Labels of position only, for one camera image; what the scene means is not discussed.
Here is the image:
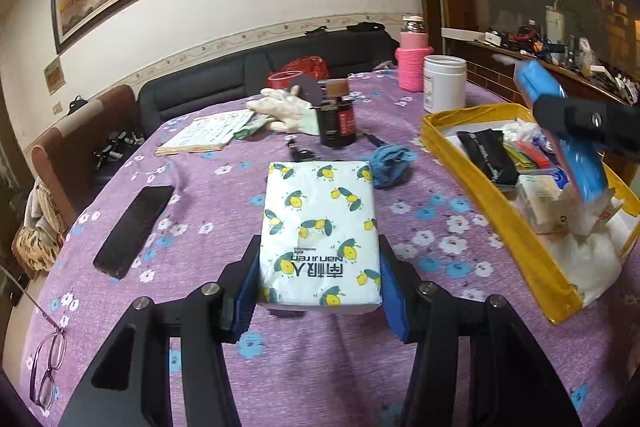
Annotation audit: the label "pink knitted bottle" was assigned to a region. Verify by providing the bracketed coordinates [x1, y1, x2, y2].
[395, 15, 435, 92]

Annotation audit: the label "black smartphone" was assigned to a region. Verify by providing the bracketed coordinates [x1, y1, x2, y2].
[93, 185, 176, 280]

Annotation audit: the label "brown bottle with red label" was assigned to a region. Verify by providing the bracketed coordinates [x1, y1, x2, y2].
[316, 78, 357, 148]

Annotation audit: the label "purple-framed eyeglasses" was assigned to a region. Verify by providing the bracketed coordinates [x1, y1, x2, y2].
[0, 264, 68, 413]

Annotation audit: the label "black pouch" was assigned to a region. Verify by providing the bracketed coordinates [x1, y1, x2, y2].
[457, 129, 521, 188]

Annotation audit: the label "paper booklet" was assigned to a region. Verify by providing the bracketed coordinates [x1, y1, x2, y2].
[155, 108, 256, 158]

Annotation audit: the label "red-rimmed bowl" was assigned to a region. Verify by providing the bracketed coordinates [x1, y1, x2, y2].
[266, 71, 302, 92]

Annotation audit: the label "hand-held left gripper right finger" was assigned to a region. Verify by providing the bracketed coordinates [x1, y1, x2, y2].
[377, 234, 583, 427]

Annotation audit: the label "white rubber glove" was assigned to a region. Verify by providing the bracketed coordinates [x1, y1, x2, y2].
[246, 87, 321, 136]

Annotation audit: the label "brown chair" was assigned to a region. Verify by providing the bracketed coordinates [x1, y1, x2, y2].
[31, 84, 146, 228]

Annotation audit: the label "black leather sofa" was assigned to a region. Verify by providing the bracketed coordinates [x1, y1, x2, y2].
[137, 27, 406, 142]

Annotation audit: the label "black metal parts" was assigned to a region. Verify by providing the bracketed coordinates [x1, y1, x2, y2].
[95, 131, 146, 168]

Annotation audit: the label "small blue cloth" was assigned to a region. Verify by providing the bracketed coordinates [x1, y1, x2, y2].
[369, 145, 417, 189]

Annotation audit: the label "shiny red bag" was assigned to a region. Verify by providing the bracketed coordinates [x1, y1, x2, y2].
[272, 56, 329, 80]

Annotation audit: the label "clutter of small items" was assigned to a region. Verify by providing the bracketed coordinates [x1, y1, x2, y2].
[482, 0, 640, 105]

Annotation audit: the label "dark round disc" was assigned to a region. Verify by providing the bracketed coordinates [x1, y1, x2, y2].
[290, 74, 325, 108]

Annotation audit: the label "yellow-edged tray box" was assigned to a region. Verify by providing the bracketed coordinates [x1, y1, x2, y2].
[420, 103, 640, 325]

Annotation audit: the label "colourful small packets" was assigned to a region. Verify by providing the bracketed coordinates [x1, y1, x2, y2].
[502, 142, 556, 170]

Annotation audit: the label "blue tissue packet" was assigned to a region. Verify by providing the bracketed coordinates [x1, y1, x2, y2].
[549, 124, 610, 205]

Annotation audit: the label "lemon print tissue pack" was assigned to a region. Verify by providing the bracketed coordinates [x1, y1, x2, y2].
[256, 160, 383, 318]

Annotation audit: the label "green cloth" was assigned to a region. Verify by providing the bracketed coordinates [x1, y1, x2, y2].
[234, 114, 271, 140]

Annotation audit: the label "white cloth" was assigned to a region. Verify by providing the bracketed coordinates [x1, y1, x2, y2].
[500, 117, 538, 142]

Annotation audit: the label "clear-wrapped beige tissue pack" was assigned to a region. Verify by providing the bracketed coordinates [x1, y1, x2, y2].
[515, 174, 576, 233]

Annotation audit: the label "small wall plaque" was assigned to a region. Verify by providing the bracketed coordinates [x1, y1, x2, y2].
[44, 59, 67, 95]

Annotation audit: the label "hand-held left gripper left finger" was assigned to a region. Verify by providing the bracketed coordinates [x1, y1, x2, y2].
[59, 234, 263, 427]

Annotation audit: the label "purple floral tablecloth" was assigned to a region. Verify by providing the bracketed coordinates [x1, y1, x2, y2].
[22, 69, 640, 427]

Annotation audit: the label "patterned cloth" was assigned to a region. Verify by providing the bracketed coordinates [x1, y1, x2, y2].
[12, 179, 68, 273]

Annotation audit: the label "white plastic jar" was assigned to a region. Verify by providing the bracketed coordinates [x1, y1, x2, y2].
[423, 55, 468, 115]

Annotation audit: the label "white cotton wad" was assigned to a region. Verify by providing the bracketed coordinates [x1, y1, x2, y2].
[547, 207, 638, 308]

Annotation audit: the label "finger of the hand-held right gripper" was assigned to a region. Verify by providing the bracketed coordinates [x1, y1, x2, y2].
[514, 59, 640, 154]

